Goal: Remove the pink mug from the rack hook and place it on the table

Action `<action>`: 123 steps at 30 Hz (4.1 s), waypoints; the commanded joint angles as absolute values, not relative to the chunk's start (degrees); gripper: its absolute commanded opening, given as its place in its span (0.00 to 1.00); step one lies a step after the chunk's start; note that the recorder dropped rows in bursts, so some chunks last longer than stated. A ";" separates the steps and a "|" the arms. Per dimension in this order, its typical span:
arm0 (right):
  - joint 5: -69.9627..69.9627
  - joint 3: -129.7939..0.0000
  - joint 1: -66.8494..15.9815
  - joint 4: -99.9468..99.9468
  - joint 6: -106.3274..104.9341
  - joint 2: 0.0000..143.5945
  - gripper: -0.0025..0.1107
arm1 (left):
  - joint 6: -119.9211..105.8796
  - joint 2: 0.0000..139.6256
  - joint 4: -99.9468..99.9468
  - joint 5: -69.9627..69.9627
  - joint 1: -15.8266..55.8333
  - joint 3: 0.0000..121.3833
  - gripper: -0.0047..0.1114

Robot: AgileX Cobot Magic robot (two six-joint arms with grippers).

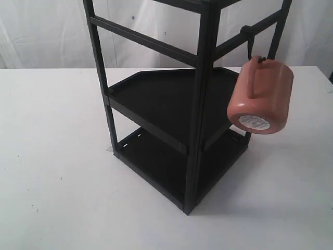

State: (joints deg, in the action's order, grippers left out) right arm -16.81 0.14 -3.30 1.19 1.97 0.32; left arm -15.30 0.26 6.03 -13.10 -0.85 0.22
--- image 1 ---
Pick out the terracotta pink mug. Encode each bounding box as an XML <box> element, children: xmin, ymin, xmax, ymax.
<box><xmin>227</xmin><ymin>56</ymin><xmax>294</xmax><ymax>134</ymax></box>

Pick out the black three-tier shelf rack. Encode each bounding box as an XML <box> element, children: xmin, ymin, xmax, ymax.
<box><xmin>83</xmin><ymin>1</ymin><xmax>291</xmax><ymax>215</ymax></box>

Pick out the black metal hook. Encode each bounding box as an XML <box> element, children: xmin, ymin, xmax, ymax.
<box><xmin>240</xmin><ymin>26</ymin><xmax>261</xmax><ymax>60</ymax></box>

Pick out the white backdrop curtain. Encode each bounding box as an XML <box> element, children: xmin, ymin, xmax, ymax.
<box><xmin>1</xmin><ymin>1</ymin><xmax>332</xmax><ymax>75</ymax></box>

